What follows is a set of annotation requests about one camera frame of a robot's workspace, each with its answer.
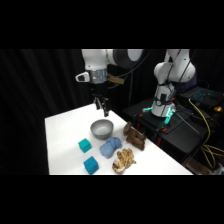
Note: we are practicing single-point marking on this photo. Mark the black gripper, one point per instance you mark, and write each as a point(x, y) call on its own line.
point(99, 89)

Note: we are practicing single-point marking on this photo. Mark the brown plush deer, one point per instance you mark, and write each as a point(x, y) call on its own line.
point(135, 136)

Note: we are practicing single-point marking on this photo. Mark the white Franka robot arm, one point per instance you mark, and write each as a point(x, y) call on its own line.
point(173, 71)

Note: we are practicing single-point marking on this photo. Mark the grey bowl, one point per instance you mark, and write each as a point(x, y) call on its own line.
point(101, 129)

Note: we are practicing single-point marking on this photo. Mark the small teal cube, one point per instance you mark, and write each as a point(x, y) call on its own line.
point(84, 145)

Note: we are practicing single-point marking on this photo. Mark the tan spotted plush toy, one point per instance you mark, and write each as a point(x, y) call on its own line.
point(123, 160)

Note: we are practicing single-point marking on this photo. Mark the large teal cube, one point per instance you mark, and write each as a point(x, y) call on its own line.
point(91, 165)

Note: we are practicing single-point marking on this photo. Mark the black robot stand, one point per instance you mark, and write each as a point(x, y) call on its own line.
point(180, 130)

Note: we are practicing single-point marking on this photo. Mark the black laptop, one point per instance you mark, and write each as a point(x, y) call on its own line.
point(202, 95)

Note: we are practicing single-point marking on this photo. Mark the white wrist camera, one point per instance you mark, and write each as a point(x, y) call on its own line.
point(82, 77)

